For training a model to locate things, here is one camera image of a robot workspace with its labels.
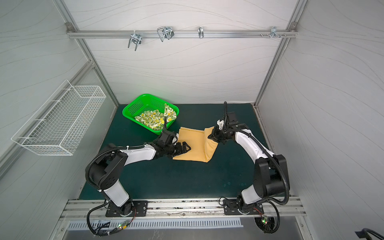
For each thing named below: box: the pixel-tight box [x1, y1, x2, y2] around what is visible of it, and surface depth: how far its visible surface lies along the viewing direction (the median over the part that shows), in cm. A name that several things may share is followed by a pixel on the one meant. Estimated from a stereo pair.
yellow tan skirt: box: [173, 126, 219, 163], surface depth 92 cm
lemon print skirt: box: [134, 103, 177, 130], surface depth 104 cm
